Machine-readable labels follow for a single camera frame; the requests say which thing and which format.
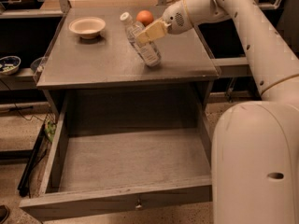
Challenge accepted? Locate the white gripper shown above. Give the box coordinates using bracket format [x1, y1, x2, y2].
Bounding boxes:
[135, 0, 193, 44]

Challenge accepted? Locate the clear plastic water bottle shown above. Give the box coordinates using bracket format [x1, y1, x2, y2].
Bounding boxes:
[120, 12, 161, 67]

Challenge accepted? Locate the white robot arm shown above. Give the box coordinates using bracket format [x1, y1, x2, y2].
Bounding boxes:
[137, 0, 299, 224]

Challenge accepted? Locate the open grey top drawer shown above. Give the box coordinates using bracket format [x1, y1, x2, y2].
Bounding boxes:
[19, 91, 214, 222]

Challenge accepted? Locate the metal drawer knob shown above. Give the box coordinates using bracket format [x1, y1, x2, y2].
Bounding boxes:
[135, 199, 143, 210]

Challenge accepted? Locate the orange fruit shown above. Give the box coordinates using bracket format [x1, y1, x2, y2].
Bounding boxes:
[136, 10, 154, 26]

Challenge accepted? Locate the grey wooden cabinet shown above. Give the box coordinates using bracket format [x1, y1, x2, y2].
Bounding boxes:
[36, 5, 220, 117]

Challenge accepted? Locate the white paper bowl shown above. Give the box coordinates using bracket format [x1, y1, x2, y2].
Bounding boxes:
[68, 17, 106, 39]

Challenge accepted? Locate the clear plastic container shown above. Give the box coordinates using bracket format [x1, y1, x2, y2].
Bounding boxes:
[30, 57, 48, 74]

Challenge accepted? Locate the grey side shelf left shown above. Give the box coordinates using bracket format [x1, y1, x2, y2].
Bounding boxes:
[0, 68, 36, 91]

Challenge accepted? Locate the blue patterned bowl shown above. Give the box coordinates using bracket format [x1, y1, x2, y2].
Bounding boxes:
[0, 56, 21, 75]

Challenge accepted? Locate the black floor bar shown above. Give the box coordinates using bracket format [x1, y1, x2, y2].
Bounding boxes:
[18, 125, 45, 197]

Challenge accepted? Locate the dark shoe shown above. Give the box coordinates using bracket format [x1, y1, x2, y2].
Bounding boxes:
[0, 205, 9, 224]

